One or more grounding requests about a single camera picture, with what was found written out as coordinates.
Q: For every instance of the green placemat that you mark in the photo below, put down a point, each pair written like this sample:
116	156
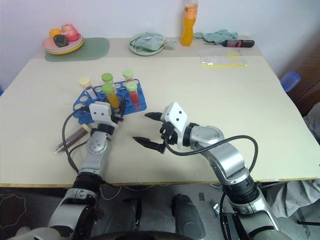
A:
95	48

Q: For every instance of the green-cap red liquid test tube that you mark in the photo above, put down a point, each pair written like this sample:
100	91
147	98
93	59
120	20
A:
133	95

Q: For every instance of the dark rounded shape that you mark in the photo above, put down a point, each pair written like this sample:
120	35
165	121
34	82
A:
123	215
187	217

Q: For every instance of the blue ribbed bottle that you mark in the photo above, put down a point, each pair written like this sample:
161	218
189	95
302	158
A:
291	80

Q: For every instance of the pale green plate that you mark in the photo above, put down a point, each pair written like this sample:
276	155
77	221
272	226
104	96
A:
145	52

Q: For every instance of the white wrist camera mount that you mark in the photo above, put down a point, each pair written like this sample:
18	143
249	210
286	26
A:
176	116
100	112

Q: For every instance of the grey fabric seat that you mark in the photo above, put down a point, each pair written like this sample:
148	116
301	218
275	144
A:
313	122

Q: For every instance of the dark brown cabinet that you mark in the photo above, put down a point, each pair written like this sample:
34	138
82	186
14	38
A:
308	92

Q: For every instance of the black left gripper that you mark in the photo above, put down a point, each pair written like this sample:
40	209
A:
117	116

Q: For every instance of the teal cloth with label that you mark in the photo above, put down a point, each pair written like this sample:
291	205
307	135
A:
148	41

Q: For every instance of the crumpled teal cloth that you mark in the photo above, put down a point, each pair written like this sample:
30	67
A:
215	35

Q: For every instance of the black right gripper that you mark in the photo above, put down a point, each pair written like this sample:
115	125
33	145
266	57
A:
167	133

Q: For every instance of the pink toy fruit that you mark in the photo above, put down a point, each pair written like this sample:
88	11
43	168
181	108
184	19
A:
69	32

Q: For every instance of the blue test tube rack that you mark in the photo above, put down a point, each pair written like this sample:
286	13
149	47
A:
135	106

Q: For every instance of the black and red screwdriver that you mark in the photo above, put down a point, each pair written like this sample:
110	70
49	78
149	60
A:
237	43

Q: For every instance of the dark toy with green mark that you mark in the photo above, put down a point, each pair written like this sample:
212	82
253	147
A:
60	41

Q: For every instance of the light-green-cap red test tube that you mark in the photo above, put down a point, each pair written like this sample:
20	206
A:
128	75

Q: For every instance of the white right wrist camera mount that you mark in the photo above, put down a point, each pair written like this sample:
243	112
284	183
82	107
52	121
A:
176	116

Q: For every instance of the orange toy fruit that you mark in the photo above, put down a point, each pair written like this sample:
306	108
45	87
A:
55	32

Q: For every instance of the clear zip plastic bag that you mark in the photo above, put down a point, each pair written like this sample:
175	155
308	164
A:
220	58

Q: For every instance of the green-cap clear test tube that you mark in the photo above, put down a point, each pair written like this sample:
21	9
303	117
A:
108	78

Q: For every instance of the small silver metal clip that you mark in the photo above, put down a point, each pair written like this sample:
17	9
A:
216	209

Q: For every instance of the grey crumpled cloth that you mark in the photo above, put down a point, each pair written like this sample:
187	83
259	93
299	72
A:
295	195

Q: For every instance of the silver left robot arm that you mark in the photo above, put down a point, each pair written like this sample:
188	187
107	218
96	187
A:
96	147

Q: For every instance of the cream-cap purple test tube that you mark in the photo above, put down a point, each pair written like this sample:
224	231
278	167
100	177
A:
72	138

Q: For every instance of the orange liquid green-cap test tube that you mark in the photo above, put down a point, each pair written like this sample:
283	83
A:
113	98

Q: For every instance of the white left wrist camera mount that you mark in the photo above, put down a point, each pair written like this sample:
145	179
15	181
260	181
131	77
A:
100	112

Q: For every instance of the cream-cap dark test tube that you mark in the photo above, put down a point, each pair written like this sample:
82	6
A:
88	87

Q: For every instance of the light green plate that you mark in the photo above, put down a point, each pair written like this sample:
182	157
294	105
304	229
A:
77	46

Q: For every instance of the pink plate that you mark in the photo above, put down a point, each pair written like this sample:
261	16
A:
48	45

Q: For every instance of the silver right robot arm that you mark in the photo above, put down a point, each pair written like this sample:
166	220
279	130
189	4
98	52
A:
225	155

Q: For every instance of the yellow plate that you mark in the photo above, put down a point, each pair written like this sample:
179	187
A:
62	52

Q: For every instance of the orange drink bottle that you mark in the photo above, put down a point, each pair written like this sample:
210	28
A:
189	27

